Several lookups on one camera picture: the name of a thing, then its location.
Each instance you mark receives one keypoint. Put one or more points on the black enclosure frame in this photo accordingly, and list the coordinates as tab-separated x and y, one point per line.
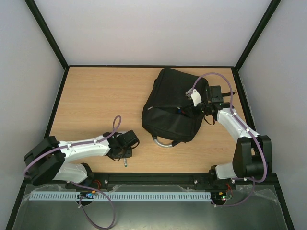
171	178

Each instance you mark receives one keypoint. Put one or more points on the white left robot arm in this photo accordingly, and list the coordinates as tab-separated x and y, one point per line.
53	160

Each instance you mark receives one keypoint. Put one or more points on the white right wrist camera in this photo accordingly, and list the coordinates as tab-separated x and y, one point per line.
193	94

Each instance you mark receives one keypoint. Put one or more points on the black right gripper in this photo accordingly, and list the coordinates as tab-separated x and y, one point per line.
192	110

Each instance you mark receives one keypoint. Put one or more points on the light blue cable duct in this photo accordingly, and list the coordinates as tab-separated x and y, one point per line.
121	196

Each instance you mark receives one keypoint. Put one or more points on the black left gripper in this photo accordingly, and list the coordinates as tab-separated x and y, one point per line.
128	154

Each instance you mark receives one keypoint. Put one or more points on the black student backpack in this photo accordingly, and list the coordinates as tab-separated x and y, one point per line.
160	115

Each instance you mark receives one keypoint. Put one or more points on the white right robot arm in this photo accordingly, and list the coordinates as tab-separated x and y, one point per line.
253	153

